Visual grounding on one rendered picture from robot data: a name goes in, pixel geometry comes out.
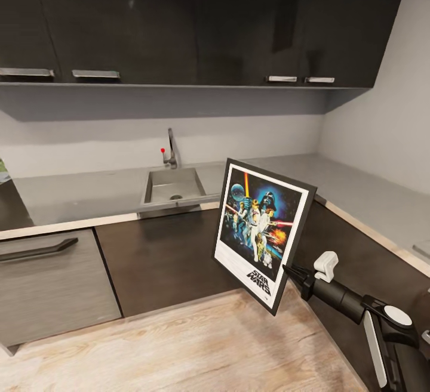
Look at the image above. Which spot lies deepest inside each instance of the oven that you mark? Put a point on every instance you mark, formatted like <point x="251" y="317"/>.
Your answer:
<point x="421" y="320"/>

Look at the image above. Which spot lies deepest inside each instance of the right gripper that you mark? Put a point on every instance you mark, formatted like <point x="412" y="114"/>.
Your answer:
<point x="332" y="293"/>

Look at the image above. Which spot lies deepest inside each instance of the drop in sink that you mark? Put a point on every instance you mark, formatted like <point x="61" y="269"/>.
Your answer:
<point x="176" y="184"/>

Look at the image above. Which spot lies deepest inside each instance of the dishwasher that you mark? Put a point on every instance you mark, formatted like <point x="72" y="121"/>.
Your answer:
<point x="52" y="283"/>

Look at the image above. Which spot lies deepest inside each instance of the cabinet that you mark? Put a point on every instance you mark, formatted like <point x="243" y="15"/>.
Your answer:
<point x="98" y="43"/>
<point x="291" y="43"/>

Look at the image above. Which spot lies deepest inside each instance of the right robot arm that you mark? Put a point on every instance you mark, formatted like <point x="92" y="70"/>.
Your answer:
<point x="392" y="337"/>

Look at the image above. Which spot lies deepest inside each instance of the poster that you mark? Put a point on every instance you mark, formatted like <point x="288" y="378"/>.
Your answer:
<point x="261" y="219"/>

